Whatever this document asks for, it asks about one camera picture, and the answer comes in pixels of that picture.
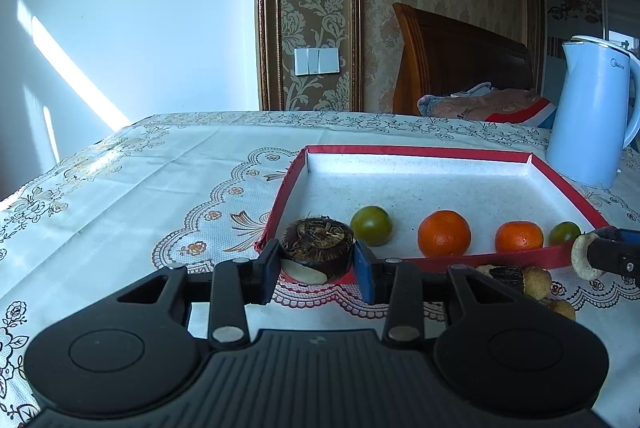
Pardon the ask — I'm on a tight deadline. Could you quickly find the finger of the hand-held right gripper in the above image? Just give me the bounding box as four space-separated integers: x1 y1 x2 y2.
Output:
594 227 640 243
586 238 640 284

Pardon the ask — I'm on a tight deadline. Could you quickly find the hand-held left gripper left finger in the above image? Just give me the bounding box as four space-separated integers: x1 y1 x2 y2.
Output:
100 239 282 348

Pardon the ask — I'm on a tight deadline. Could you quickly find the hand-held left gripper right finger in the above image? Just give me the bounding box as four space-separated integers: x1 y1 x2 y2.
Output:
354 242 540 350

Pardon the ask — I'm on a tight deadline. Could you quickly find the dark sugarcane piece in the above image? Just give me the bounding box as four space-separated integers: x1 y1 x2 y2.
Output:
476 264 525 294
570 233 605 280

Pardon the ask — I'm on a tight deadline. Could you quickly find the dark green citrus fruit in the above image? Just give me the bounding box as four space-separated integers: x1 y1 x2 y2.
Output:
549 221 582 247

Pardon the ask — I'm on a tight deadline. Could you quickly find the green tangerine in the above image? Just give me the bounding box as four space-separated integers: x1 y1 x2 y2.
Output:
350 205 392 246

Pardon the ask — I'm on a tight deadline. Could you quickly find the tan longan fruit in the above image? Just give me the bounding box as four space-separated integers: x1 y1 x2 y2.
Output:
547 299 577 322
522 266 553 300

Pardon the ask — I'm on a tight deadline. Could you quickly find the large orange tangerine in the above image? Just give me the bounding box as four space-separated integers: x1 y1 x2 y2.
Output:
418 210 472 258

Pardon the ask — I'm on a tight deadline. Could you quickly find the small orange tangerine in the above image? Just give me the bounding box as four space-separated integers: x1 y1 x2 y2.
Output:
495 221 544 254

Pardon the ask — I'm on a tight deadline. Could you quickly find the red cardboard tray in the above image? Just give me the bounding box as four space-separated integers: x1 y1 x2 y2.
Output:
255 145 613 285

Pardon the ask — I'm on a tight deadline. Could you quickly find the light blue electric kettle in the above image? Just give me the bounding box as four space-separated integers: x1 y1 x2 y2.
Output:
545 35 640 189

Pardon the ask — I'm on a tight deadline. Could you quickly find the white floral lace tablecloth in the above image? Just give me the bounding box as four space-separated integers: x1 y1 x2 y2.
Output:
0 109 640 428

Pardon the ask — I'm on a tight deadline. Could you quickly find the pink patterned blanket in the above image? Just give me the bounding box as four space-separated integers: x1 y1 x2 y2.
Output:
417 82 557 129

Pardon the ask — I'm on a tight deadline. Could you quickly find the wooden bed headboard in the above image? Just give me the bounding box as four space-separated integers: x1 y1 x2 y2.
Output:
392 2 535 116

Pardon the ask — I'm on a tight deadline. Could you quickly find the white wall light switch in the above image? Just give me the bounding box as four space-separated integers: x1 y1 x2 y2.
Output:
293 47 341 75

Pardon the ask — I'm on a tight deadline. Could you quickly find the ornate wooden wall panel frame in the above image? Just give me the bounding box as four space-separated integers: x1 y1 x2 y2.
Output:
255 0 363 111

